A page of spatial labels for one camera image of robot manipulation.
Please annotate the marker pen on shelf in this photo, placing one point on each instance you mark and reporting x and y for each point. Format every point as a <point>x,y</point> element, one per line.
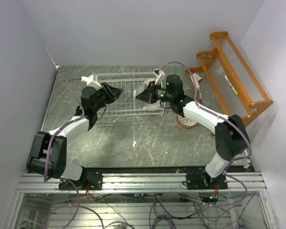
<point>231,85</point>

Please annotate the orange wooden shelf rack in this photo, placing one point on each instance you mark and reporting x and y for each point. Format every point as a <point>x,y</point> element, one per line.
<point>226,59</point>

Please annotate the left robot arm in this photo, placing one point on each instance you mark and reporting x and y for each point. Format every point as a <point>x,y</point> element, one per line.
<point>48,154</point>

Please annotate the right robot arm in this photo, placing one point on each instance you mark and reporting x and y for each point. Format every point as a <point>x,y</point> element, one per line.
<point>231,138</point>

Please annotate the grey blue bowl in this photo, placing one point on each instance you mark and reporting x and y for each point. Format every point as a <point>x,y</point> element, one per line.
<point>140,90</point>

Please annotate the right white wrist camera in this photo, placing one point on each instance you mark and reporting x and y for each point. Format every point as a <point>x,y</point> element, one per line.
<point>159,74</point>

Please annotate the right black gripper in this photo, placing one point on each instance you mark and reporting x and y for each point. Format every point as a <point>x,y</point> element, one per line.
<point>148,95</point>

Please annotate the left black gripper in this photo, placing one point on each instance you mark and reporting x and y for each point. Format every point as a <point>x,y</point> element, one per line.
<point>116,92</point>

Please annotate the white wire dish rack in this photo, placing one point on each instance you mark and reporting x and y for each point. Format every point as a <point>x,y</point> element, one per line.
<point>125,105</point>

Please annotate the white handled bowl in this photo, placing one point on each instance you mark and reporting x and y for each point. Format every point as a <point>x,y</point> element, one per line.
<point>152,107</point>

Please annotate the white red small box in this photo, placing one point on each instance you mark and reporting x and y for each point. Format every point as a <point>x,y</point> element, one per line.
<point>197,77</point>

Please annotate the beige patterned bowl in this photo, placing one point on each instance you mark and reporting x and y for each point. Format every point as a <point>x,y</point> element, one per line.
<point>185,123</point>

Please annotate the aluminium mounting rail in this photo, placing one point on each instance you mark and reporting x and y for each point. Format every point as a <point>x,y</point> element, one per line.
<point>144,183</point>

